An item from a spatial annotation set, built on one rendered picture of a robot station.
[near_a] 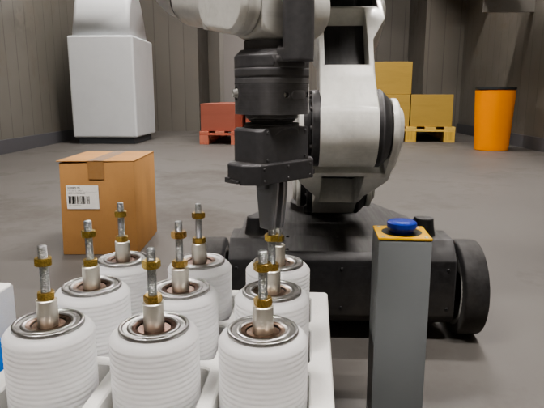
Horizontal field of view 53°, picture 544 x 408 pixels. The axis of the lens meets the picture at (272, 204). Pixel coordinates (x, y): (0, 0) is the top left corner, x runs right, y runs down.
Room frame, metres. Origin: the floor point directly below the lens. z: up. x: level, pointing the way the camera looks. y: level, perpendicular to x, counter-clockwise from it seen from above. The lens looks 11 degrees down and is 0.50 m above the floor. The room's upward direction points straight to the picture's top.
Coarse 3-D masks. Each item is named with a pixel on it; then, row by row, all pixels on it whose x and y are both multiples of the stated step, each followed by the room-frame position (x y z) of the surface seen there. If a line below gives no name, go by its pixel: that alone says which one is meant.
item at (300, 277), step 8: (304, 264) 0.77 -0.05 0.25; (248, 272) 0.75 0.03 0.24; (256, 272) 0.74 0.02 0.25; (288, 272) 0.73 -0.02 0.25; (296, 272) 0.74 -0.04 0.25; (304, 272) 0.75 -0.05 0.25; (248, 280) 0.75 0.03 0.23; (256, 280) 0.74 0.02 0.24; (288, 280) 0.73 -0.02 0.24; (296, 280) 0.73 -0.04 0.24; (304, 280) 0.74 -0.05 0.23; (304, 288) 0.75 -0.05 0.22
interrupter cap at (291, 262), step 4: (288, 256) 0.80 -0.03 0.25; (292, 256) 0.80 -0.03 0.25; (256, 260) 0.78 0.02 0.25; (288, 260) 0.78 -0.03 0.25; (292, 260) 0.78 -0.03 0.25; (296, 260) 0.78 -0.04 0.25; (300, 260) 0.78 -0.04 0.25; (288, 264) 0.77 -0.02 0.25; (292, 264) 0.76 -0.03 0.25; (296, 264) 0.76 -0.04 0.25; (300, 264) 0.76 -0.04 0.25; (280, 268) 0.74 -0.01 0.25; (284, 268) 0.74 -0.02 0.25; (288, 268) 0.74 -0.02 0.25; (292, 268) 0.74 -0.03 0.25; (296, 268) 0.74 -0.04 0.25
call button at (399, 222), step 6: (390, 222) 0.71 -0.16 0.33; (396, 222) 0.71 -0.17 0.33; (402, 222) 0.71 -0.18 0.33; (408, 222) 0.71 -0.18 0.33; (414, 222) 0.71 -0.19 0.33; (390, 228) 0.71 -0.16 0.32; (396, 228) 0.70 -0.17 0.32; (402, 228) 0.70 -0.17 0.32; (408, 228) 0.70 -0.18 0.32; (414, 228) 0.70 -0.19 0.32
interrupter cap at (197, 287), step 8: (168, 280) 0.69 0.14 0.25; (192, 280) 0.69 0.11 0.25; (200, 280) 0.69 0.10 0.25; (160, 288) 0.66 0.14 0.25; (168, 288) 0.67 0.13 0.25; (192, 288) 0.67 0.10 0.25; (200, 288) 0.66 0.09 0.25; (208, 288) 0.66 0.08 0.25; (168, 296) 0.63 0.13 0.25; (176, 296) 0.63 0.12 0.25; (184, 296) 0.63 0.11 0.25; (192, 296) 0.63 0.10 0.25
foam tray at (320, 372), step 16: (320, 304) 0.79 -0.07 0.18; (320, 320) 0.73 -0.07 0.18; (320, 336) 0.67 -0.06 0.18; (320, 352) 0.63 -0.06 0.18; (208, 368) 0.59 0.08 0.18; (320, 368) 0.59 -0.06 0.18; (0, 384) 0.55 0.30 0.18; (208, 384) 0.55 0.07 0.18; (320, 384) 0.55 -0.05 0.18; (0, 400) 0.54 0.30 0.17; (96, 400) 0.52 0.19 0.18; (112, 400) 0.54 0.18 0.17; (208, 400) 0.52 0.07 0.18; (320, 400) 0.52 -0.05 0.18
